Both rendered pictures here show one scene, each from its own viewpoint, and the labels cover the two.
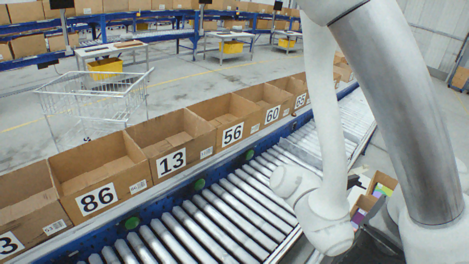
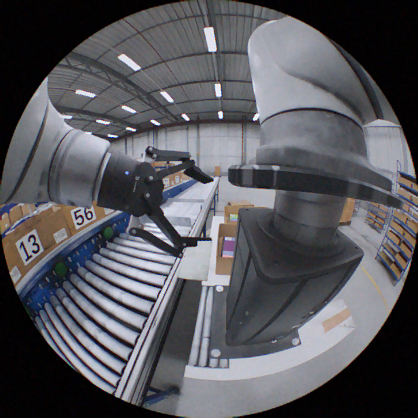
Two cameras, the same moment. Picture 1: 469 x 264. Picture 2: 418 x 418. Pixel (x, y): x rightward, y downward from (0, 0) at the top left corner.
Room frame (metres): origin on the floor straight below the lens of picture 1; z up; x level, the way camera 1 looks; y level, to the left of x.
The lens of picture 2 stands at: (0.31, -0.36, 1.15)
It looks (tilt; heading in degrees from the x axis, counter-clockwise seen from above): 20 degrees down; 327
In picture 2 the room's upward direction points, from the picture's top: straight up
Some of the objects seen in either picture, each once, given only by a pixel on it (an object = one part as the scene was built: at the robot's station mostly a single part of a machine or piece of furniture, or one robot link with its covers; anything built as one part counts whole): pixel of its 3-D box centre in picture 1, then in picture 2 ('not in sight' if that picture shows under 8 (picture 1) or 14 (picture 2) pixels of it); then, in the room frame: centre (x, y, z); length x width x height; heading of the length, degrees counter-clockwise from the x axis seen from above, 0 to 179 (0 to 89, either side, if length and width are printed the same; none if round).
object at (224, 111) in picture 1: (223, 119); (83, 209); (1.22, 0.07, 0.97); 0.39 x 0.29 x 0.17; 140
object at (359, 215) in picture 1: (361, 224); (235, 249); (0.64, -0.72, 0.78); 0.19 x 0.14 x 0.02; 137
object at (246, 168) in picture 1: (275, 187); (136, 254); (0.92, -0.27, 0.72); 0.52 x 0.05 x 0.05; 50
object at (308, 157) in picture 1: (305, 157); (162, 220); (1.19, -0.50, 0.76); 0.46 x 0.01 x 0.09; 50
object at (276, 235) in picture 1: (245, 212); (106, 288); (0.72, -0.10, 0.72); 0.52 x 0.05 x 0.05; 50
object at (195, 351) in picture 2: (311, 262); (199, 322); (0.44, -0.41, 0.74); 0.28 x 0.02 x 0.02; 141
